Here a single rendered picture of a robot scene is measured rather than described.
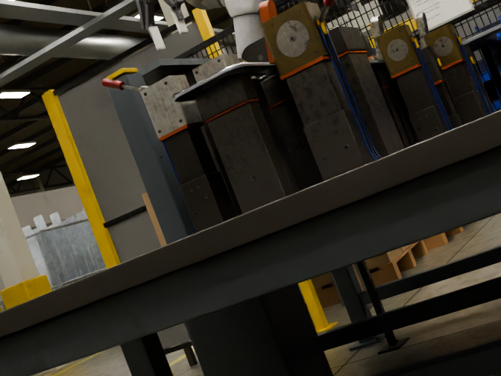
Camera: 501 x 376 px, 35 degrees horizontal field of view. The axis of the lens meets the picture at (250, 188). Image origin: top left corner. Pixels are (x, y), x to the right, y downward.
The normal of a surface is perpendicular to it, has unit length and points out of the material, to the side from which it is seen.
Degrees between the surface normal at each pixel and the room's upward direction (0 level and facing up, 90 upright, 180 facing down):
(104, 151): 90
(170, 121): 90
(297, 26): 90
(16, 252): 90
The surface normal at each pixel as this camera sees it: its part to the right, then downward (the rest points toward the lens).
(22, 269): 0.83, -0.35
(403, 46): -0.48, 0.14
